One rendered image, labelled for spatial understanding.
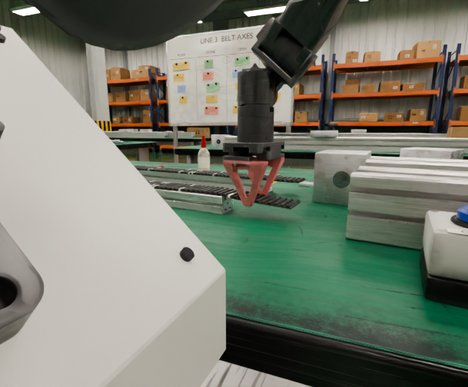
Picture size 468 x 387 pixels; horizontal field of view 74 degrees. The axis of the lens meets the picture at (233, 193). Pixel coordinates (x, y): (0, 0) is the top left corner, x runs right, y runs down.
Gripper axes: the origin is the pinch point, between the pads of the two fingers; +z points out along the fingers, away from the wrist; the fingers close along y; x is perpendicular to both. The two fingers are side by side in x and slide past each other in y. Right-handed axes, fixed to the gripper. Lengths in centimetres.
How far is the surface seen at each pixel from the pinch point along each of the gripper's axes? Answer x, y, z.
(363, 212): -17.2, -4.5, -0.8
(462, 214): -25.7, -14.4, -4.1
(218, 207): 5.3, -2.8, 1.7
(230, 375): 17, 22, 59
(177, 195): 13.7, -2.9, 0.4
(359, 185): -16.5, -5.6, -4.4
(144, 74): 832, 853, -202
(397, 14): 33, 1058, -334
